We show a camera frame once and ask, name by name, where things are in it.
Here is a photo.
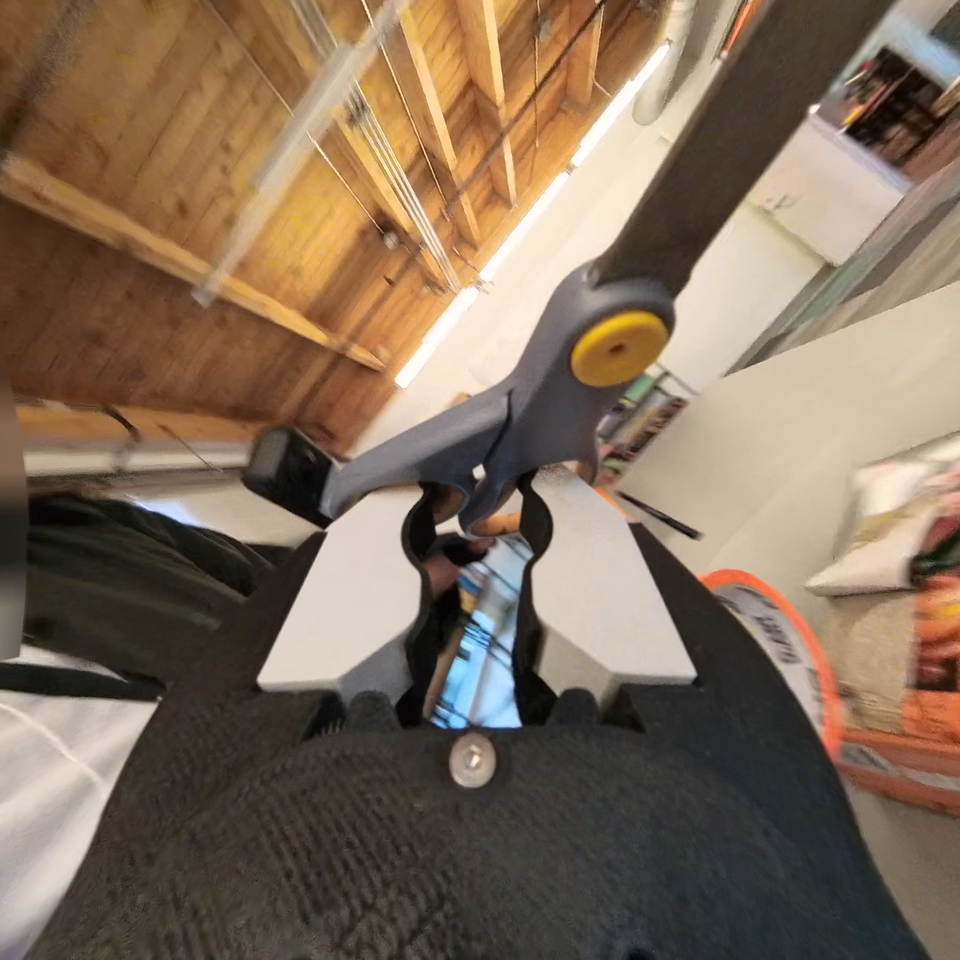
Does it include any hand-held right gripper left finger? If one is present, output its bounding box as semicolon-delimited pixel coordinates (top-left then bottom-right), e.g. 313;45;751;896
256;482;445;727

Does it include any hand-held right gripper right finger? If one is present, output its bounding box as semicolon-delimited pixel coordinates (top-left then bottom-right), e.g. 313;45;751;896
512;468;699;727

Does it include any orange tape roll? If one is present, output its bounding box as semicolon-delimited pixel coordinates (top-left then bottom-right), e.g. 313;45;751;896
697;568;849;760

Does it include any grey scissors yellow pivot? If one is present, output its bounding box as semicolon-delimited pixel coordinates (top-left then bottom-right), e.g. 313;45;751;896
322;0;901;537

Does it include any black flower-print cardboard box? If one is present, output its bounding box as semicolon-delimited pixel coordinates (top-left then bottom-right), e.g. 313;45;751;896
806;438;960;815

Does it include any black shelving rack with goods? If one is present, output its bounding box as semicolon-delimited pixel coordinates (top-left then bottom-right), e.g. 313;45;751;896
600;367;691;489

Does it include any fluorescent ceiling light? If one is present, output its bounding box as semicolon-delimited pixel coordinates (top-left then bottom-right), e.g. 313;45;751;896
393;37;674;391

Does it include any person's white shirt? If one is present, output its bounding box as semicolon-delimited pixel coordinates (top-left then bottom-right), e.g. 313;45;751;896
0;652;162;960

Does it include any black strap with clip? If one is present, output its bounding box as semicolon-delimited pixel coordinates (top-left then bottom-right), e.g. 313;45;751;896
0;663;165;702

